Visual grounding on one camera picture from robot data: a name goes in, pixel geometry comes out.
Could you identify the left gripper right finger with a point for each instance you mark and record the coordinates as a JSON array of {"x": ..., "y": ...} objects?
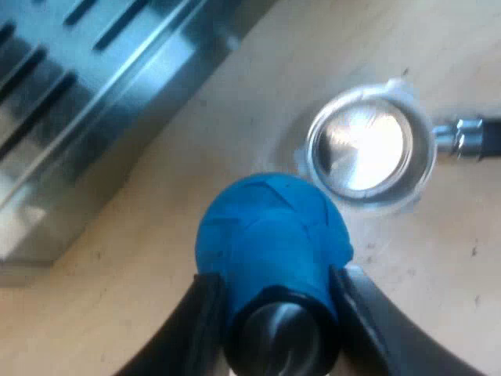
[{"x": 375, "y": 325}]

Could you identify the blue tamper with steel top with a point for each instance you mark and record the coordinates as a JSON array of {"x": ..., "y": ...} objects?
[{"x": 270, "y": 243}]

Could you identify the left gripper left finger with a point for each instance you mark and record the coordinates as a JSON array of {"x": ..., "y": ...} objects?
[{"x": 195, "y": 333}]

